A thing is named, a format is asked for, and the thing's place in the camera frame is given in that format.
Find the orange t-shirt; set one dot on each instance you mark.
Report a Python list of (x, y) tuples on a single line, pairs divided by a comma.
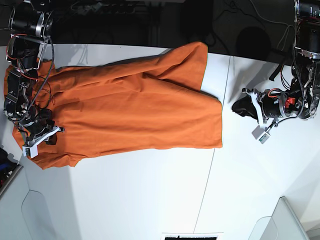
[(153, 103)]

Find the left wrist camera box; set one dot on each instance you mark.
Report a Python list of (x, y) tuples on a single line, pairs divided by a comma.
[(261, 134)]

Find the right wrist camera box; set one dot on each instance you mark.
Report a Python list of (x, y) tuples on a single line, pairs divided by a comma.
[(30, 151)]

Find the white framed black tray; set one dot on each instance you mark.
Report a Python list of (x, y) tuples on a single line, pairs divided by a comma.
[(192, 236)]

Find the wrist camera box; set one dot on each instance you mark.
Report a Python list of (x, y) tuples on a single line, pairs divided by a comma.
[(261, 134), (30, 151)]

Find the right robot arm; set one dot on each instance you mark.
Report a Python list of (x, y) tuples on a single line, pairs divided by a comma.
[(30, 24)]

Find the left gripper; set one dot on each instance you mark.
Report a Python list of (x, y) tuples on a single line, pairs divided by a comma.
[(271, 104)]

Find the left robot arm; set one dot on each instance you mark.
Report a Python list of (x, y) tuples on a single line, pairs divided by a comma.
[(301, 97)]

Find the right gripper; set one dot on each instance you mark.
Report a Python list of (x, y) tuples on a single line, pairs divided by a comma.
[(44, 130)]

